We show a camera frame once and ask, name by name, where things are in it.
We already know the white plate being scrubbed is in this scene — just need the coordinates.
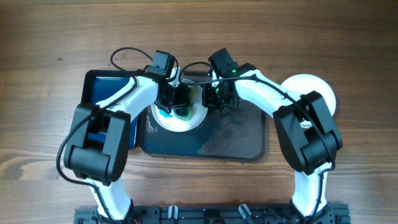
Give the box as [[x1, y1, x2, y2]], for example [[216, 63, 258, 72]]
[[150, 85, 208, 132]]

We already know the white plate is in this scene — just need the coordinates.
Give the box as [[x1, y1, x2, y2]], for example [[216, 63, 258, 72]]
[[281, 74, 336, 116]]

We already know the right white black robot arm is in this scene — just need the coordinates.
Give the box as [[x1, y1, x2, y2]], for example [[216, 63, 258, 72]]
[[210, 63, 343, 223]]

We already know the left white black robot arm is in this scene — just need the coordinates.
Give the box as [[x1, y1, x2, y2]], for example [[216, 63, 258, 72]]
[[56, 70, 191, 223]]

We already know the small blue tray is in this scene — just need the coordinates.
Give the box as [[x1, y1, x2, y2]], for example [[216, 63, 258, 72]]
[[81, 70, 139, 150]]

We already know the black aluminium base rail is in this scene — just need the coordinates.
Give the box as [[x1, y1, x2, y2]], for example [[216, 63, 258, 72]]
[[73, 203, 351, 224]]

